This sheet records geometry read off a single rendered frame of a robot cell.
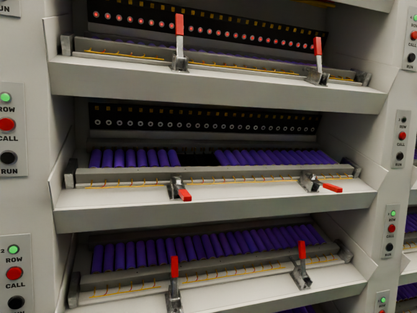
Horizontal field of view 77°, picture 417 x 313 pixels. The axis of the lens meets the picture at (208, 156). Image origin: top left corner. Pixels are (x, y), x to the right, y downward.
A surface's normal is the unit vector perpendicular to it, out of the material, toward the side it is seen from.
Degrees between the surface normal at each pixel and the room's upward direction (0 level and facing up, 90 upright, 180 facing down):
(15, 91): 90
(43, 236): 90
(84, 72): 112
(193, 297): 22
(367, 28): 90
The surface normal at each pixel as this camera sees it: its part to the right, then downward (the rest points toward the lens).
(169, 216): 0.27, 0.48
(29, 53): 0.31, 0.11
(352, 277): 0.14, -0.87
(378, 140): -0.95, 0.00
